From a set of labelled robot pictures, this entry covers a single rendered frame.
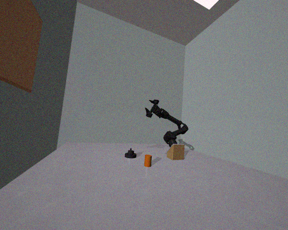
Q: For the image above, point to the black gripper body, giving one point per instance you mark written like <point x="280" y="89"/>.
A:
<point x="153" y="109"/>

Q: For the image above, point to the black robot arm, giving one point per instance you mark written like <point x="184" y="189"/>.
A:
<point x="170" y="137"/>

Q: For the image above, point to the orange knob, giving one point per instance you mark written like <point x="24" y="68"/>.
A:
<point x="147" y="161"/>

